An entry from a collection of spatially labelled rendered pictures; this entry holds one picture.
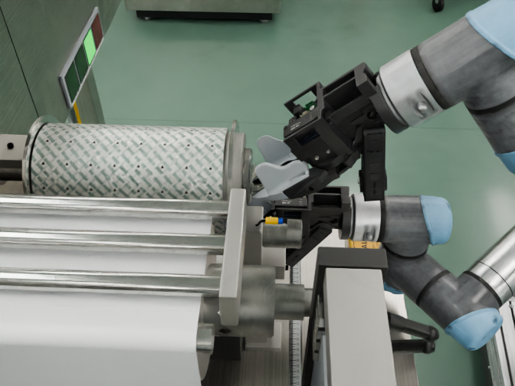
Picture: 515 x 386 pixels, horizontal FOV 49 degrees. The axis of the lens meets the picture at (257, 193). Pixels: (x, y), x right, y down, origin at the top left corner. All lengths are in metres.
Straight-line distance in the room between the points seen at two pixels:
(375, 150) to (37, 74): 0.55
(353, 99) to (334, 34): 2.98
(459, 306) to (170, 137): 0.50
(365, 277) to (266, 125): 2.45
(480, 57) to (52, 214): 0.41
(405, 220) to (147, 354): 0.55
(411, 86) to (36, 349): 0.42
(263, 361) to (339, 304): 0.59
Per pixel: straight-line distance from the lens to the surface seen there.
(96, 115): 1.74
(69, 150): 0.73
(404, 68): 0.61
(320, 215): 0.86
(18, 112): 0.89
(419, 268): 0.93
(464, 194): 2.63
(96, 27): 1.22
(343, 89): 0.63
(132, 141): 0.71
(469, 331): 0.90
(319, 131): 0.62
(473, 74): 0.60
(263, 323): 0.49
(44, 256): 0.44
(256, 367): 0.97
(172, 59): 3.37
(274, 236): 0.75
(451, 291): 0.92
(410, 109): 0.61
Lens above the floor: 1.76
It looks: 45 degrees down
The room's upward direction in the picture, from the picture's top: straight up
